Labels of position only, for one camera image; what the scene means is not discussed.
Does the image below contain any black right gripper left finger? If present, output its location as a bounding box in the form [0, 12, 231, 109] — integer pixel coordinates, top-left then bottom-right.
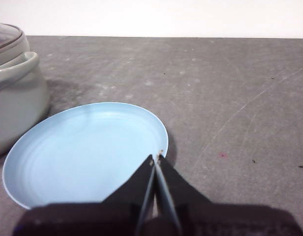
[15, 154, 156, 236]

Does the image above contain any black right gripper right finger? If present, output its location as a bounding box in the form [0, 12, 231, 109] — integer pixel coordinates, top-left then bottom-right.
[155, 156, 303, 236]

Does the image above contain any glass lid with green knob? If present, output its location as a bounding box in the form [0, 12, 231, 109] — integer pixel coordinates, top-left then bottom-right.
[0, 23, 23, 52]

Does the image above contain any blue plate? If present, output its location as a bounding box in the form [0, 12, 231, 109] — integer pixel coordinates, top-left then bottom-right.
[2, 102, 170, 210]

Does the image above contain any pale green electric steamer pot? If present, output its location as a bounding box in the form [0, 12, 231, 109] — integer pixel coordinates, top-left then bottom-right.
[0, 23, 51, 159]

